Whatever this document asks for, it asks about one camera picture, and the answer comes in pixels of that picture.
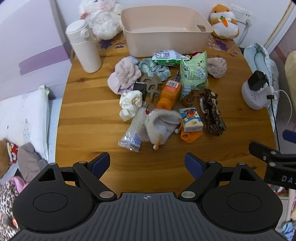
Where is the white pillow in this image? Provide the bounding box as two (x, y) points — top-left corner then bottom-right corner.
(1, 85), (49, 161)

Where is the wall socket plate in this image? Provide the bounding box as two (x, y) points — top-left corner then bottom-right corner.
(230, 4), (256, 24)

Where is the dark brown patterned scrunchie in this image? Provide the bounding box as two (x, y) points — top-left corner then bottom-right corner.
(199, 88), (226, 136)

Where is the brown hair claw clip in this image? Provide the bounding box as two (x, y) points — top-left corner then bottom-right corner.
(181, 90), (199, 107)

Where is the white plush lamb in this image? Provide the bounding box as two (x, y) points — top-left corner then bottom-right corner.
(79, 0), (122, 41)

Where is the white satin scrunchie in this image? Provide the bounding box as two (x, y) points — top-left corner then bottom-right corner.
(119, 90), (142, 121)

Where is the orange hamster plush with carrot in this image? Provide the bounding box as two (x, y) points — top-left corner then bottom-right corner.
(210, 4), (239, 40)

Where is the light green snack bag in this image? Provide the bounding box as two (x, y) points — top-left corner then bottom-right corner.
(180, 51), (208, 98)

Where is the green plaid scrunchie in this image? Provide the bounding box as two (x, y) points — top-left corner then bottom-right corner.
(138, 58), (171, 81)

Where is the black long toothpaste box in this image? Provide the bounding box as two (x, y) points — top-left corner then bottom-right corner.
(174, 70), (181, 82)

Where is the white thermos bottle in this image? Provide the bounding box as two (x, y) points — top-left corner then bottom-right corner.
(65, 20), (102, 73)

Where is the beige plastic storage bin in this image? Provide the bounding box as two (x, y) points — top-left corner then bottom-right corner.
(121, 6), (213, 58)

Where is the white power cable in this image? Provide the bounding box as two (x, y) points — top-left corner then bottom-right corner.
(236, 19), (252, 48)

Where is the green white snack packet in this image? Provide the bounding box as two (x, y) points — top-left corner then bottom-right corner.
(152, 50), (190, 66)

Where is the black power adapter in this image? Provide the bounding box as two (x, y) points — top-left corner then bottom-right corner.
(247, 70), (268, 91)

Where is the orange sock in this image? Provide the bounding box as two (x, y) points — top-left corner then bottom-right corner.
(181, 130), (203, 143)

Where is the cartoon tissue pack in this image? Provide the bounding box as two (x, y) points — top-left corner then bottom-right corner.
(179, 107), (203, 133)

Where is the clear plastic packet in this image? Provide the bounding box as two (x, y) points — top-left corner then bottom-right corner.
(118, 107), (146, 152)

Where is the white round power strip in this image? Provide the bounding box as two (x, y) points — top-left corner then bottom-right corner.
(241, 81), (277, 110)

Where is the orange bottle with label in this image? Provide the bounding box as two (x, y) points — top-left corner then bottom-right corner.
(157, 80), (182, 110)

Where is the brown teddy plush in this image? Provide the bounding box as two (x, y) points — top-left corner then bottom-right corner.
(0, 140), (19, 178)

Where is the grey hair claw clip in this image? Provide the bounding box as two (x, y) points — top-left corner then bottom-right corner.
(139, 73), (162, 101)

